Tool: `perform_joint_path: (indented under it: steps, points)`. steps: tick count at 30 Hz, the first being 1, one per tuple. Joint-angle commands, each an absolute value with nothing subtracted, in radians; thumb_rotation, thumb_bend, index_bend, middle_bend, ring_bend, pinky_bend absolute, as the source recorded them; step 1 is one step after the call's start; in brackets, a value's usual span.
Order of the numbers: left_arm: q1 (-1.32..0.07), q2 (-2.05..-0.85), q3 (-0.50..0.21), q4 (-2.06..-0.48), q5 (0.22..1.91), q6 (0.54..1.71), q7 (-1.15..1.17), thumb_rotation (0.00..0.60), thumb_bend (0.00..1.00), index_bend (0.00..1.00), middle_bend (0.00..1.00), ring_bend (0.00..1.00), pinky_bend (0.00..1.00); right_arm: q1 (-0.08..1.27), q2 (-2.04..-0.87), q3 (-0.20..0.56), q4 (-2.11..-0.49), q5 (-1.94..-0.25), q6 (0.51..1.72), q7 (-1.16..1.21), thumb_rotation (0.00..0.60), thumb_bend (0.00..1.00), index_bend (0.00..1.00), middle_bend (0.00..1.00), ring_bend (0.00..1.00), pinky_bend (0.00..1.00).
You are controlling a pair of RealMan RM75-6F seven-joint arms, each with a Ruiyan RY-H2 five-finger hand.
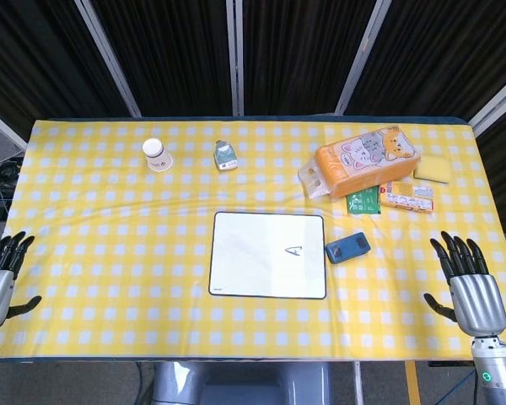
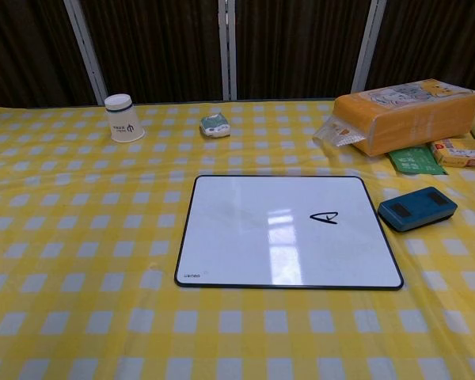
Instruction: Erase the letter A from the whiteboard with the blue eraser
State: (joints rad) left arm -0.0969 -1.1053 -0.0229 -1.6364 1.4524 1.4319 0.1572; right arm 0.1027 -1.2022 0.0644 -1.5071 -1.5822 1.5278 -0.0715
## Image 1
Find yellow white checked tablecloth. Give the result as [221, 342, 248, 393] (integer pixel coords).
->
[0, 119, 506, 363]

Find yellow sponge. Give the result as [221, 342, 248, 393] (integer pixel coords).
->
[412, 154, 452, 186]

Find white whiteboard with black frame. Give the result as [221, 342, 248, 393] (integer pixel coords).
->
[207, 211, 327, 300]

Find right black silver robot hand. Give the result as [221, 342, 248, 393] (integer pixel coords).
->
[423, 230, 506, 338]

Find grey robot torso base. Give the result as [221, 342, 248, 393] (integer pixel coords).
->
[151, 361, 334, 405]

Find white paper cup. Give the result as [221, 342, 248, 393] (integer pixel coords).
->
[142, 138, 175, 173]

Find orange cat print tissue pack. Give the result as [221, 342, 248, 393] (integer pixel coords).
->
[299, 125, 422, 201]

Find green flat packet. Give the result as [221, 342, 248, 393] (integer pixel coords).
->
[346, 186, 382, 216]

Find black floor cables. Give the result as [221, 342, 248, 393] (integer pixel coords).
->
[0, 143, 24, 220]

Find blue whiteboard eraser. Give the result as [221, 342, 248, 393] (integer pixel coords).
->
[324, 232, 370, 265]

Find white partition frame post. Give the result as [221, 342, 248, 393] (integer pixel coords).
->
[467, 69, 506, 137]
[0, 103, 29, 155]
[225, 0, 245, 116]
[73, 0, 143, 118]
[335, 0, 391, 116]

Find yellow red cardboard box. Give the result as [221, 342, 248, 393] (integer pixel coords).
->
[378, 181, 435, 214]

